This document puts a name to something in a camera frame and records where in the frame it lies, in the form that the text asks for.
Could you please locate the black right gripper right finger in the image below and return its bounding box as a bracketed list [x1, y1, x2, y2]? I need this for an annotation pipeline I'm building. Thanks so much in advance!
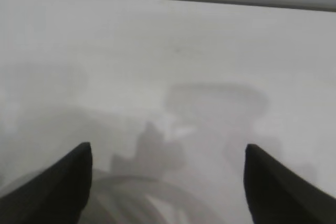
[243, 143, 336, 224]

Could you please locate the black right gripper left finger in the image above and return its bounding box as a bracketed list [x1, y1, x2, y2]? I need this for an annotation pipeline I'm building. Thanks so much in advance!
[0, 142, 93, 224]

